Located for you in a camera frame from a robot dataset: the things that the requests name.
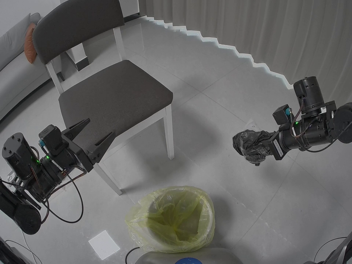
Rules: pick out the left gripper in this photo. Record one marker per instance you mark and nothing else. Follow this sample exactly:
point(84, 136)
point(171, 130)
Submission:
point(82, 158)

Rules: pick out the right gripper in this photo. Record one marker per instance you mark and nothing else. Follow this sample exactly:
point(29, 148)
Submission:
point(291, 139)

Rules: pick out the black plastic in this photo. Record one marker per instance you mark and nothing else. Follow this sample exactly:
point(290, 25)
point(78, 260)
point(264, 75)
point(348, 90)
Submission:
point(250, 144)

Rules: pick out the yellow plastic bag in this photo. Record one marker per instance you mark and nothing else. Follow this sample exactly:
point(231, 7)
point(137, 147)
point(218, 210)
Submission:
point(137, 224)

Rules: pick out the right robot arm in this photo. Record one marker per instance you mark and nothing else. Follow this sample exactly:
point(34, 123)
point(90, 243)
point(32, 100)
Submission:
point(310, 95)

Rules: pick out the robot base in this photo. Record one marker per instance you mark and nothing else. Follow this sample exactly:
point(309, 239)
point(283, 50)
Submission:
point(220, 257)

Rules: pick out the white trash bin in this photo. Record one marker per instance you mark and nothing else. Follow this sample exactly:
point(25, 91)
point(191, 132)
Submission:
point(211, 219)

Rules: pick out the grey white chair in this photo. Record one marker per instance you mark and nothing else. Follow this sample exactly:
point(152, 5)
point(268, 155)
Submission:
point(115, 106)

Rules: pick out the grey sofa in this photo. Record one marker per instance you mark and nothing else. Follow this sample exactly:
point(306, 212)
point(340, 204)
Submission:
point(16, 73)

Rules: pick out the orange cushion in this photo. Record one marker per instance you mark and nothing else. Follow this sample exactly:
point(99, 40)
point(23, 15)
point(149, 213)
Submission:
point(29, 45)

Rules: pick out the white curtain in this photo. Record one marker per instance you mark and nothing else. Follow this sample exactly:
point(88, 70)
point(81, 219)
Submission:
point(247, 10)

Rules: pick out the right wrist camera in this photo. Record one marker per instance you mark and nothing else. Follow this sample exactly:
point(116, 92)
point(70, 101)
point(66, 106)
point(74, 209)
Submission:
point(282, 115)

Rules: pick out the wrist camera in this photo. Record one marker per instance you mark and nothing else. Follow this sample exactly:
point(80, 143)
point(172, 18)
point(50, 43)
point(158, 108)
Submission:
point(51, 137)
point(282, 115)

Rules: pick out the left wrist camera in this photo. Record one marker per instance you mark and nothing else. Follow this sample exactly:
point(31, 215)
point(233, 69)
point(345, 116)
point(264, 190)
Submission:
point(51, 137)

